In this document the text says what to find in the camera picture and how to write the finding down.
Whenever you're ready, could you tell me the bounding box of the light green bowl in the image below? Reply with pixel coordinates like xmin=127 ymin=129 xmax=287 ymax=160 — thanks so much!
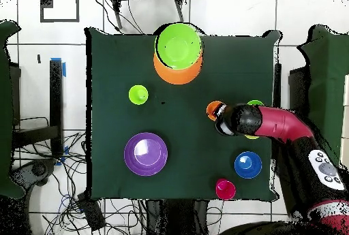
xmin=154 ymin=22 xmax=203 ymax=70

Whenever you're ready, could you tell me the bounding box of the dark green table cloth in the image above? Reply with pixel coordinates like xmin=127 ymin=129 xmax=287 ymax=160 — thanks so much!
xmin=85 ymin=27 xmax=282 ymax=202

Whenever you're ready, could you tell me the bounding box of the black metal stand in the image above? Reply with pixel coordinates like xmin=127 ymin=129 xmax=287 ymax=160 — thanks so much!
xmin=12 ymin=59 xmax=64 ymax=159

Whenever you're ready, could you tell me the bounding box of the orange cup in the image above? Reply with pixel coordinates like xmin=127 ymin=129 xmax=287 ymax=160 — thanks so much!
xmin=206 ymin=100 xmax=226 ymax=122

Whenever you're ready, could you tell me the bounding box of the blue tape strip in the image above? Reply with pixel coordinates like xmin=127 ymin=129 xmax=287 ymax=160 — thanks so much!
xmin=50 ymin=57 xmax=67 ymax=78
xmin=55 ymin=145 xmax=70 ymax=167

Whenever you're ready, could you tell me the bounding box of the large orange bowl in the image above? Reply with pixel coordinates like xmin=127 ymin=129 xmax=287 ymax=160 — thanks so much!
xmin=153 ymin=51 xmax=204 ymax=86

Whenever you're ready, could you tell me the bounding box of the black square frame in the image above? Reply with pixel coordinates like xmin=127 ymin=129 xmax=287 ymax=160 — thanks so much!
xmin=40 ymin=0 xmax=80 ymax=24

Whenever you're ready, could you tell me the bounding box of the red cup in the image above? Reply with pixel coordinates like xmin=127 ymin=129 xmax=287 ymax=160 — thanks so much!
xmin=215 ymin=178 xmax=237 ymax=201

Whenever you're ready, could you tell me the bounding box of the blue bowl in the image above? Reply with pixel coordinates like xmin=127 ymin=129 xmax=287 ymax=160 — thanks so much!
xmin=234 ymin=151 xmax=263 ymax=179

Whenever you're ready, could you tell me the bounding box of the purple bowl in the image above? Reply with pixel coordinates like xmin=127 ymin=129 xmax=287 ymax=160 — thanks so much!
xmin=124 ymin=131 xmax=169 ymax=177

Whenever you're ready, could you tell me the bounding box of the lime green cup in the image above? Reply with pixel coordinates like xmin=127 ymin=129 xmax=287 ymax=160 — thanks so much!
xmin=128 ymin=84 xmax=149 ymax=106

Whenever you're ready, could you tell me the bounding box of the dark office chair base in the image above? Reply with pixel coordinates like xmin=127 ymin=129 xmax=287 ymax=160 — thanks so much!
xmin=12 ymin=157 xmax=57 ymax=187

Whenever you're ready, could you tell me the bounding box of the tangle of cables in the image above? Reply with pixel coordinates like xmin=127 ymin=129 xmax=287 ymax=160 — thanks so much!
xmin=13 ymin=116 xmax=148 ymax=235

